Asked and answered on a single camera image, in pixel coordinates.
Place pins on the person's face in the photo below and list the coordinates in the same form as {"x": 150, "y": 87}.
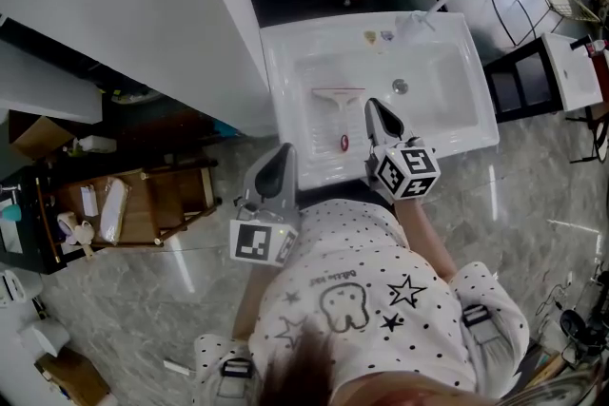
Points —
{"x": 418, "y": 394}

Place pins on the white squeegee with red blade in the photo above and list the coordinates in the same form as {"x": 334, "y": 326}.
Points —
{"x": 339, "y": 97}

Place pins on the yellow sticker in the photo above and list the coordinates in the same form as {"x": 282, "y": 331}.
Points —
{"x": 370, "y": 37}

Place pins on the black faucet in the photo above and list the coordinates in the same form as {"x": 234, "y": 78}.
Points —
{"x": 579, "y": 44}

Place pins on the white ceramic sink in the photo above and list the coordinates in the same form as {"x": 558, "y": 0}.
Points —
{"x": 428, "y": 76}

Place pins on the person's right forearm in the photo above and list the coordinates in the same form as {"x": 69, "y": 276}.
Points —
{"x": 418, "y": 233}

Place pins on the white red spray bottle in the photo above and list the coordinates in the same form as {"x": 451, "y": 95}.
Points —
{"x": 598, "y": 46}

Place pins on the long white packet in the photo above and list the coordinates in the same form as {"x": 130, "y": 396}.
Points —
{"x": 114, "y": 209}

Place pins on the small white jug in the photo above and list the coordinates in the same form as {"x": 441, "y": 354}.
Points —
{"x": 83, "y": 230}

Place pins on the black round appliance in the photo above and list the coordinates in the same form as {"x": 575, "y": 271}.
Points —
{"x": 571, "y": 323}

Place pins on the open cardboard box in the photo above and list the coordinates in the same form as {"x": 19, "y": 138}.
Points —
{"x": 40, "y": 138}

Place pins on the teal bowl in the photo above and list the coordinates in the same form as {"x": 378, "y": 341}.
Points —
{"x": 10, "y": 214}

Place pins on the grey sticker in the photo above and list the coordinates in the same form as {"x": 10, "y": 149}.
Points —
{"x": 387, "y": 35}

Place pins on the closed cardboard box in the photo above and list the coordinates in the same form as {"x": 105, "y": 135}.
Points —
{"x": 71, "y": 375}

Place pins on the white power adapter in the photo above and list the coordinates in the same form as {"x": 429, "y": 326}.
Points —
{"x": 176, "y": 367}

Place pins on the person's white dotted shirt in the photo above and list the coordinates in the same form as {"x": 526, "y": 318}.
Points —
{"x": 352, "y": 252}

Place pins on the black side table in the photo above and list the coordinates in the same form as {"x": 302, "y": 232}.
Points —
{"x": 33, "y": 252}

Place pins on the white faucet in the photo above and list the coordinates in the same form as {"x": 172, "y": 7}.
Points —
{"x": 409, "y": 21}

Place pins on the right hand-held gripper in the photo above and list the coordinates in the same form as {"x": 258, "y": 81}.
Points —
{"x": 409, "y": 171}

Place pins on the person's left forearm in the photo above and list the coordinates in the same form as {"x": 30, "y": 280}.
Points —
{"x": 252, "y": 304}

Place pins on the small white box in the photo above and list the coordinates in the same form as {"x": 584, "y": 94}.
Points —
{"x": 89, "y": 200}

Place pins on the small white sink basin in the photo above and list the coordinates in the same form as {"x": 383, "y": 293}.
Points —
{"x": 571, "y": 81}

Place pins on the wooden cart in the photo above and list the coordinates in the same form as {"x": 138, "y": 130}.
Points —
{"x": 143, "y": 204}

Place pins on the black metal stool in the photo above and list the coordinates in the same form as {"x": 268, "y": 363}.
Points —
{"x": 602, "y": 138}

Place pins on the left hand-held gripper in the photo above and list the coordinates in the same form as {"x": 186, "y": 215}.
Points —
{"x": 259, "y": 240}

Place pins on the white cylinder container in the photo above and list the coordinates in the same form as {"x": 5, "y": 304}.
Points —
{"x": 45, "y": 337}

